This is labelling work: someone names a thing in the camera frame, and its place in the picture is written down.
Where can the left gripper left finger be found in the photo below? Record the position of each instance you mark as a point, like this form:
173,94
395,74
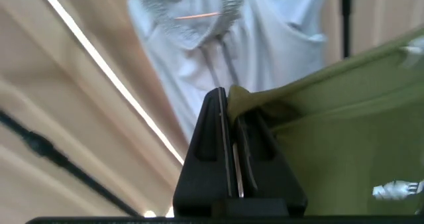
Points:
205,171

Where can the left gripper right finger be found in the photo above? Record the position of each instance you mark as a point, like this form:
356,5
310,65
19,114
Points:
268,177

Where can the green garment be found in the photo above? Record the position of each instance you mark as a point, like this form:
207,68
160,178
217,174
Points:
348,134

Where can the pale grey shorts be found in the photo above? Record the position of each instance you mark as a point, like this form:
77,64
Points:
265,51

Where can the black clothes rack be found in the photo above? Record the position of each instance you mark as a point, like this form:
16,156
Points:
346,18

